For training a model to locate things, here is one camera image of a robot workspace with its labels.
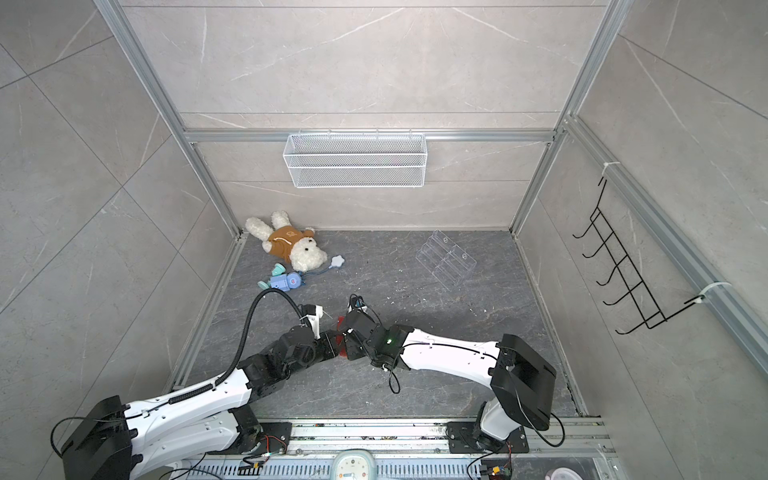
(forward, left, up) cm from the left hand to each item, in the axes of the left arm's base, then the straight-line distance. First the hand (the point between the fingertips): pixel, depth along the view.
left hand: (350, 330), depth 79 cm
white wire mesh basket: (+54, -1, +17) cm, 57 cm away
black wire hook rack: (-4, -64, +19) cm, 67 cm away
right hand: (0, 0, -3) cm, 3 cm away
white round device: (-29, -1, -10) cm, 31 cm away
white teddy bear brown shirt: (+37, +26, -3) cm, 45 cm away
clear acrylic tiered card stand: (+28, -33, -8) cm, 44 cm away
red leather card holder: (-5, +2, +7) cm, 9 cm away
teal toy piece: (+29, +28, -10) cm, 41 cm away
